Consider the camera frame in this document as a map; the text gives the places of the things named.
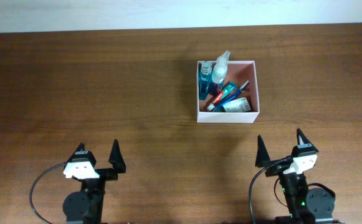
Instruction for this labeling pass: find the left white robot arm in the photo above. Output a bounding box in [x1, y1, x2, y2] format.
[62, 140, 126, 224]

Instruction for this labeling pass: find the white teal toothpaste tube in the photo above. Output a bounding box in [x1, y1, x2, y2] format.
[207, 81, 237, 111]

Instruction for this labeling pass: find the green white soap box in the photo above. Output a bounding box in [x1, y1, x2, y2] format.
[222, 97, 251, 113]

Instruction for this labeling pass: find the clear purple spray bottle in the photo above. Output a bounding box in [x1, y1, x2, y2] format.
[210, 50, 231, 96]

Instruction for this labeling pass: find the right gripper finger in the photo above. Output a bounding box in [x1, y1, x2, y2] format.
[255, 135, 270, 168]
[297, 128, 312, 146]

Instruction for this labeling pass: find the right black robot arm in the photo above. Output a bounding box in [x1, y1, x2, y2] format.
[249, 128, 339, 224]

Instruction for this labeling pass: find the blue white toothbrush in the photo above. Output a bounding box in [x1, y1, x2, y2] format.
[239, 80, 249, 90]

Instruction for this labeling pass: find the left black cable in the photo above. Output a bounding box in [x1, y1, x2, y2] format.
[29, 162, 69, 224]

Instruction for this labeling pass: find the blue disposable razor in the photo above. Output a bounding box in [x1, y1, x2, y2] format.
[213, 88, 244, 112]

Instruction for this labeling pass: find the white box pink interior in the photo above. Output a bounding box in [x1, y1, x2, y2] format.
[196, 61, 260, 123]

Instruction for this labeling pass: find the teal mouthwash bottle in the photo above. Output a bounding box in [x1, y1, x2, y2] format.
[199, 61, 212, 100]

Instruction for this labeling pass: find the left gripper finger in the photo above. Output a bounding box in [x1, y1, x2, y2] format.
[75, 142, 85, 152]
[108, 139, 126, 173]

